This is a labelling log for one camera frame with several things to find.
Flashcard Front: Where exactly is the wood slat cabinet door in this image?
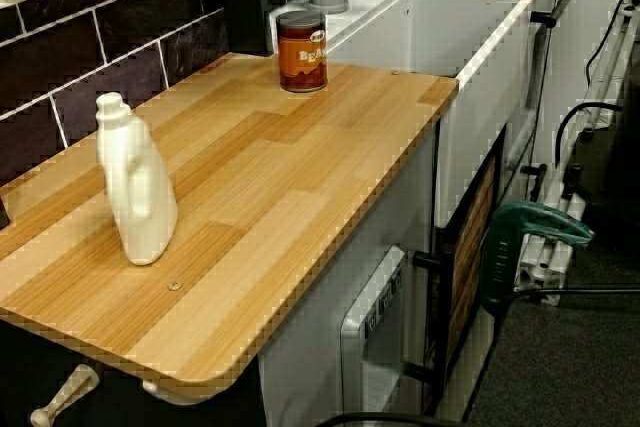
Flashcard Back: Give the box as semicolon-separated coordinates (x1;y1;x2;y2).
424;124;507;411

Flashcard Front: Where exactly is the curved black cable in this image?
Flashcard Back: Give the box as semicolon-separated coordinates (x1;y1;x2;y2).
553;100;625;171

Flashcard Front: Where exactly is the orange beans can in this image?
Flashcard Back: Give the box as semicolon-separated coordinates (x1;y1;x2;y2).
275;10;330;94

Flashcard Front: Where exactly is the straight black cable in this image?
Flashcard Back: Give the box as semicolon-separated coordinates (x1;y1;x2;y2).
512;285;640;298

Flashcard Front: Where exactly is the black curved hoop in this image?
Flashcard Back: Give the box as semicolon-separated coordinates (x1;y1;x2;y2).
314;410;454;427

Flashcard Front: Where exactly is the green clamp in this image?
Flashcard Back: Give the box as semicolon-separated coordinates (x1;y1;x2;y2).
479;200;597;317

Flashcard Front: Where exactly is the white rounded knob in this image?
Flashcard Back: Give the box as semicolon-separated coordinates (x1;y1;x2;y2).
141;379;214;407

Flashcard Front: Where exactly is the white lever handle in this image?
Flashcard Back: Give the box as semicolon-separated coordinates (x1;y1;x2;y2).
29;364;100;427

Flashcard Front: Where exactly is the white kitchen cabinet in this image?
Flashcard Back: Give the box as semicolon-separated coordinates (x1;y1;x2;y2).
257;131;441;427

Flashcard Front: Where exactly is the cream detergent bottle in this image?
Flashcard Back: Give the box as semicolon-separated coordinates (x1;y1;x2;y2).
94;91;180;267

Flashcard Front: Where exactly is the white sink unit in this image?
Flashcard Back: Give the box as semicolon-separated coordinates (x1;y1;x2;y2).
269;0;534;228

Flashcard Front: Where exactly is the grey dispenser panel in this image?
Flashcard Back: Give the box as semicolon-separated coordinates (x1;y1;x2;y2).
339;245;408;416

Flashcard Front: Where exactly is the white aluminium frame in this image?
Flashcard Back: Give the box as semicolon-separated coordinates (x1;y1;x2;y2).
517;6;640;307

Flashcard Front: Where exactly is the black equipment case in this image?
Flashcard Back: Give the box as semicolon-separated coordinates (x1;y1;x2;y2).
569;61;640;248

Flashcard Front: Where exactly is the white oven cabinet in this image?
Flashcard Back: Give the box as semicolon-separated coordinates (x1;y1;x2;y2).
502;0;626;208

